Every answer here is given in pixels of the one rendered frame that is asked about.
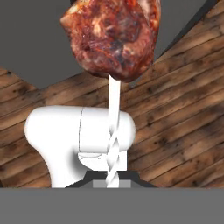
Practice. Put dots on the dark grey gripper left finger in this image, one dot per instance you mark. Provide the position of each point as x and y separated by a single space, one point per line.
96 176

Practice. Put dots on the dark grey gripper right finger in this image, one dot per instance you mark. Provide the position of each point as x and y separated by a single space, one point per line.
129 176

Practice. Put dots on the kebab skewer with browned meat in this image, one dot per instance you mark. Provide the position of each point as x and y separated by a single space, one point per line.
110 38

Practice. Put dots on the white rounded object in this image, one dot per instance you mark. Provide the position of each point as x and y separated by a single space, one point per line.
55 131

